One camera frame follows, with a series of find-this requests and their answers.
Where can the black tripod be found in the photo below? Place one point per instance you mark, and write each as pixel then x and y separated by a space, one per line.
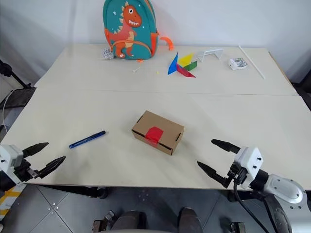
pixel 14 76

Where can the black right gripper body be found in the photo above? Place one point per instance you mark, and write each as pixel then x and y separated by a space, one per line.
pixel 238 176

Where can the blue plastic triangle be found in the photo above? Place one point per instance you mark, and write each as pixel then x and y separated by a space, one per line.
pixel 173 65

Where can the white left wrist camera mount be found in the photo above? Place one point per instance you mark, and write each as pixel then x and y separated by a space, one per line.
pixel 9 155

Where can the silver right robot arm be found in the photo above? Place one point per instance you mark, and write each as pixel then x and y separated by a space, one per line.
pixel 284 191

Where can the white dotted ball cluster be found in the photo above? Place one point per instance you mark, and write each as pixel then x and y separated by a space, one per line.
pixel 107 54

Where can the brown cardboard box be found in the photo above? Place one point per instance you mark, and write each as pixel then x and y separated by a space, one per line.
pixel 160 123

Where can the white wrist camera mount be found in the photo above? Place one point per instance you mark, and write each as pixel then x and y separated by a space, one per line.
pixel 249 159
pixel 9 155

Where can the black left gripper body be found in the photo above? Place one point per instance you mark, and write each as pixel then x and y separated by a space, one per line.
pixel 24 173

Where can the red plastic tile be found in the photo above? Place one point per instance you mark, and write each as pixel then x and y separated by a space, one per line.
pixel 185 72

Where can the small white packet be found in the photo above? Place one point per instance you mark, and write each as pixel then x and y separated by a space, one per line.
pixel 238 63

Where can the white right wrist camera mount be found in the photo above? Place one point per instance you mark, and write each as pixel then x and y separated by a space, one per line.
pixel 249 159

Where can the black table leg with caster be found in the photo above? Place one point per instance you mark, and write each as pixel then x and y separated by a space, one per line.
pixel 92 191

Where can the yellow plastic tile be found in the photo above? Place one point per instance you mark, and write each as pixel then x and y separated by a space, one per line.
pixel 186 59

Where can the black flat base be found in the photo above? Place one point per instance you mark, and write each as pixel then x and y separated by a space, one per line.
pixel 19 97

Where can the black chair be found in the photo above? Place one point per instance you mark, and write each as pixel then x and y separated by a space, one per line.
pixel 305 82

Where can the red cube block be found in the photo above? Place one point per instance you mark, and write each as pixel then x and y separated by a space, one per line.
pixel 153 134

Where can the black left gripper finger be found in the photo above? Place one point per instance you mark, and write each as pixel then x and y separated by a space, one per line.
pixel 51 166
pixel 35 148

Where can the metal bracket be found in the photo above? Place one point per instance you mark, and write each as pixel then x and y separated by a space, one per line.
pixel 99 224
pixel 238 227

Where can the dark rounded shape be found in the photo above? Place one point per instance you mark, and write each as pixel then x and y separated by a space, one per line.
pixel 189 219

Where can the small white peg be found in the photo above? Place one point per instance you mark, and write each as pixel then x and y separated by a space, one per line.
pixel 136 70

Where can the green plastic tile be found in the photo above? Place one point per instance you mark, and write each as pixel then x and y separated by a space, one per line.
pixel 191 66

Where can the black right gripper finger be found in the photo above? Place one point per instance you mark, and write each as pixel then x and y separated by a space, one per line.
pixel 226 146
pixel 213 172

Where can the long white stick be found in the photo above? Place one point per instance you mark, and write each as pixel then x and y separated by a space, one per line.
pixel 251 61

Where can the blue pen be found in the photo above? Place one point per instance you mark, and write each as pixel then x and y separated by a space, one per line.
pixel 87 139

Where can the teal dinosaur backpack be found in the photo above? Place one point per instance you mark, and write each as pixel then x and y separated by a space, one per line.
pixel 126 29

